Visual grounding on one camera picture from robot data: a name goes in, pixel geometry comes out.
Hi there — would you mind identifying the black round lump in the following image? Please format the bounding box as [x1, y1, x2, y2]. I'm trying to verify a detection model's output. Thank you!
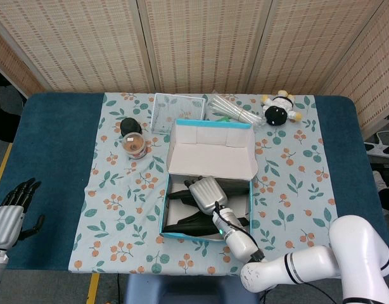
[120, 117, 142, 137]

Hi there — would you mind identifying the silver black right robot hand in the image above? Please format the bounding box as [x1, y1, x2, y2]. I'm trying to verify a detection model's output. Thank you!
[184, 176, 229, 219]

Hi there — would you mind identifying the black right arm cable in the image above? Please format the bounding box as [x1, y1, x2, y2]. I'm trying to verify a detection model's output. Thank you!
[214, 201, 267, 263]

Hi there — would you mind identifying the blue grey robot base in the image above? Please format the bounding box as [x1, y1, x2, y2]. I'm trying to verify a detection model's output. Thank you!
[124, 274, 260, 304]

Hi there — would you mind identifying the clear plastic tubes bundle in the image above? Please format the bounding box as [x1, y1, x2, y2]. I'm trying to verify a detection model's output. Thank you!
[207, 94, 265, 127]

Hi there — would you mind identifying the astronaut plush toy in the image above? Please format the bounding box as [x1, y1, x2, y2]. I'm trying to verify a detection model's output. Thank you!
[260, 90, 303, 127]

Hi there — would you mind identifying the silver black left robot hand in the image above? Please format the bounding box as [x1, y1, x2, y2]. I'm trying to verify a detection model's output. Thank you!
[0, 177, 46, 251]

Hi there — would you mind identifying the white chair base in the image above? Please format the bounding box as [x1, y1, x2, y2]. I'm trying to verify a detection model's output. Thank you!
[364, 129, 389, 156]

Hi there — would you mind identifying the clear plastic snack jar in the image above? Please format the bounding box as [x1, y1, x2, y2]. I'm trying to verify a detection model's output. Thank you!
[122, 132, 148, 160]

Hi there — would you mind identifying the white and teal shoebox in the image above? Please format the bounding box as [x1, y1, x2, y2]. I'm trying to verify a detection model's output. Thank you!
[158, 118, 257, 243]

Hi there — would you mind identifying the black shoe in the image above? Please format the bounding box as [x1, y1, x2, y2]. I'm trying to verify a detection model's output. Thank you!
[167, 179, 250, 203]
[164, 211, 250, 237]

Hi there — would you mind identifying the dark teal padded table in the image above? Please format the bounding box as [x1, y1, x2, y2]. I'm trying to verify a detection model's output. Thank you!
[0, 91, 389, 279]

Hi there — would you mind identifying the floral leaf print tablecloth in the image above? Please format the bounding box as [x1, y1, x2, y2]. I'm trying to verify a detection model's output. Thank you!
[68, 91, 338, 275]

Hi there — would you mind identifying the woven bamboo folding screen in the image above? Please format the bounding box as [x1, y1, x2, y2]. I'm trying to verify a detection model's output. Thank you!
[0, 0, 389, 134]

